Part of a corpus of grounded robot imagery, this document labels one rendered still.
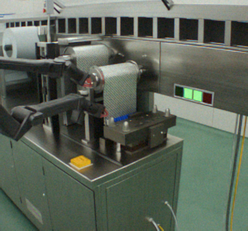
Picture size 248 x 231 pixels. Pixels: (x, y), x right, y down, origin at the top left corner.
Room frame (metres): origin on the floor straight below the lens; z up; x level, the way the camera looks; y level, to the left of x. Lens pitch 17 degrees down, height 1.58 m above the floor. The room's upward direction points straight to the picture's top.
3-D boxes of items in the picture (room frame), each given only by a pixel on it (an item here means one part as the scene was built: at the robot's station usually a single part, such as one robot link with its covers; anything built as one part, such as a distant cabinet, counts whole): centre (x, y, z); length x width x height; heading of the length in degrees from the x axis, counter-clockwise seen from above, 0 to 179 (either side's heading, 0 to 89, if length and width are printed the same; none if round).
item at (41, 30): (2.14, 0.58, 1.50); 0.14 x 0.14 x 0.06
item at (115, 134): (1.53, -0.08, 1.00); 0.40 x 0.16 x 0.06; 134
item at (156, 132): (1.47, -0.15, 0.96); 0.10 x 0.03 x 0.11; 134
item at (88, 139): (1.54, 0.21, 1.05); 0.06 x 0.05 x 0.31; 134
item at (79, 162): (1.27, 0.22, 0.91); 0.07 x 0.07 x 0.02; 44
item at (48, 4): (1.96, 0.52, 1.66); 0.07 x 0.07 x 0.10; 33
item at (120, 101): (1.58, 0.03, 1.11); 0.23 x 0.01 x 0.18; 134
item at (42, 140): (2.25, 0.78, 0.88); 2.52 x 0.66 x 0.04; 44
